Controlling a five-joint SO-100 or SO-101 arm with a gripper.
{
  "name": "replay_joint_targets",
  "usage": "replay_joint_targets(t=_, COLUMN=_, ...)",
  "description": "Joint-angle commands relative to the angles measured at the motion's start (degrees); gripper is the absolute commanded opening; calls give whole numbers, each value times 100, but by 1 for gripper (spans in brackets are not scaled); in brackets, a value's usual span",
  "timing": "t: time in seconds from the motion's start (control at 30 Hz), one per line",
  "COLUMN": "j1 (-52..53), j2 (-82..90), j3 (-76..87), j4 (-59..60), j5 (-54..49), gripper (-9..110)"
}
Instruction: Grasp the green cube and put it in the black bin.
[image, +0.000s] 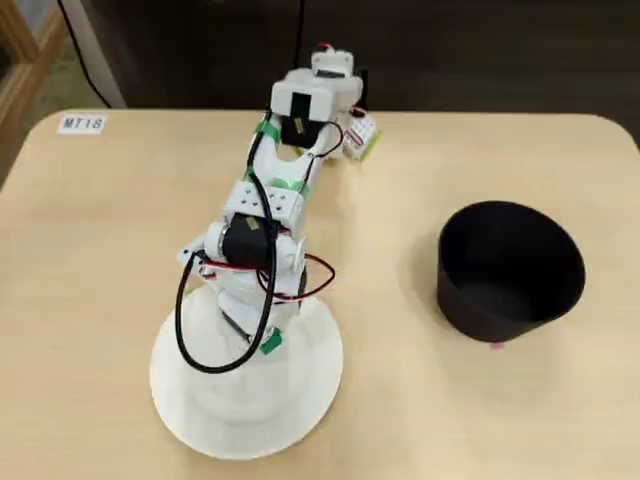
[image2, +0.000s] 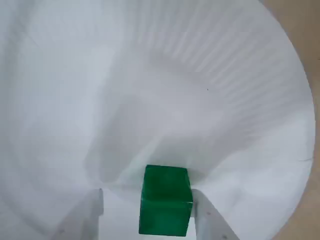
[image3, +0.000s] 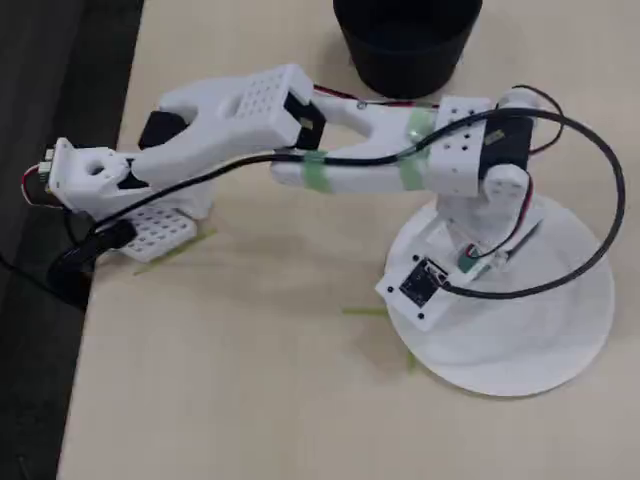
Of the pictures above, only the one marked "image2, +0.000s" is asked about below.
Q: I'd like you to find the white paper plate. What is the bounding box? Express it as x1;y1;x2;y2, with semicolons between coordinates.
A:
0;0;316;240

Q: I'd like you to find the green cube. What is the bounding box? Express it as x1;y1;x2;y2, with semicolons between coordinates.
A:
138;164;194;238

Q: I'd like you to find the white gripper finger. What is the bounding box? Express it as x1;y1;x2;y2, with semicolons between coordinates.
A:
56;187;105;240
191;188;241;240

